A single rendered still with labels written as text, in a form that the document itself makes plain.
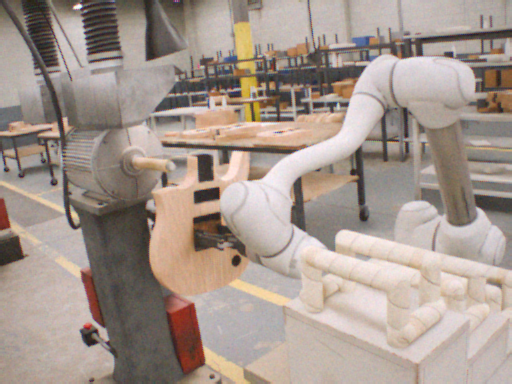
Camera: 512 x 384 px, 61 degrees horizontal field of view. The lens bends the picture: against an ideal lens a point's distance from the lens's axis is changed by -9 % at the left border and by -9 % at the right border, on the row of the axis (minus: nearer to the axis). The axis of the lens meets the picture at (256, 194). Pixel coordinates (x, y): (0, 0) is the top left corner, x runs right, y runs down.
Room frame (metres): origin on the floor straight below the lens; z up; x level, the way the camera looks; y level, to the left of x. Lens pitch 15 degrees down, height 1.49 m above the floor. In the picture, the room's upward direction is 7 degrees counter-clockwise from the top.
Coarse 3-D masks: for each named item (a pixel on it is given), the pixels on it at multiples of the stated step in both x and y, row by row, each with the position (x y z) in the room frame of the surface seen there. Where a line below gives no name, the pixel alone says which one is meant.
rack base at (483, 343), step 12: (480, 324) 0.68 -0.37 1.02; (492, 324) 0.67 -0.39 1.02; (504, 324) 0.67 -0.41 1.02; (480, 336) 0.64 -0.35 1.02; (492, 336) 0.64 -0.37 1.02; (504, 336) 0.67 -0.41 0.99; (480, 348) 0.61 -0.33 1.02; (492, 348) 0.64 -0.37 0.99; (504, 348) 0.67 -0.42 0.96; (468, 360) 0.59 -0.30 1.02; (480, 360) 0.61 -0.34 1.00; (492, 360) 0.64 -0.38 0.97; (504, 360) 0.68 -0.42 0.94; (468, 372) 0.59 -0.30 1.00; (480, 372) 0.62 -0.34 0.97; (492, 372) 0.65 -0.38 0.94
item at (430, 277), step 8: (440, 264) 0.59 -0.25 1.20; (424, 272) 0.59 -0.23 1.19; (432, 272) 0.59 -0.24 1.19; (440, 272) 0.59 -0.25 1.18; (424, 280) 0.59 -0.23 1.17; (432, 280) 0.59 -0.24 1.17; (440, 280) 0.60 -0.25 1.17; (424, 288) 0.59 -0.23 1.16; (432, 288) 0.59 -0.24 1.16; (440, 288) 0.59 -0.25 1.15; (424, 296) 0.59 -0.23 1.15; (432, 296) 0.59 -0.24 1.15; (440, 296) 0.59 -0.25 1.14
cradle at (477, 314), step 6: (474, 306) 0.68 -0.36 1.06; (480, 306) 0.68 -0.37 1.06; (486, 306) 0.68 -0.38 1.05; (468, 312) 0.67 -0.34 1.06; (474, 312) 0.67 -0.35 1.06; (480, 312) 0.67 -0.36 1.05; (486, 312) 0.67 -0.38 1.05; (474, 318) 0.65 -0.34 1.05; (480, 318) 0.66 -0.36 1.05; (474, 324) 0.65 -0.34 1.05
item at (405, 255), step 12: (336, 240) 0.73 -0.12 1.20; (348, 240) 0.71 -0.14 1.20; (360, 240) 0.70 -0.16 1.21; (372, 240) 0.68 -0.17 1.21; (384, 240) 0.67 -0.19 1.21; (360, 252) 0.69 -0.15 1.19; (372, 252) 0.67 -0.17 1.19; (384, 252) 0.65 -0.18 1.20; (396, 252) 0.64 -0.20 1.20; (408, 252) 0.62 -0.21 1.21; (420, 252) 0.61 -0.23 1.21; (432, 252) 0.60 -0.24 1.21; (408, 264) 0.62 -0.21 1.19; (420, 264) 0.60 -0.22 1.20; (432, 264) 0.59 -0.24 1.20
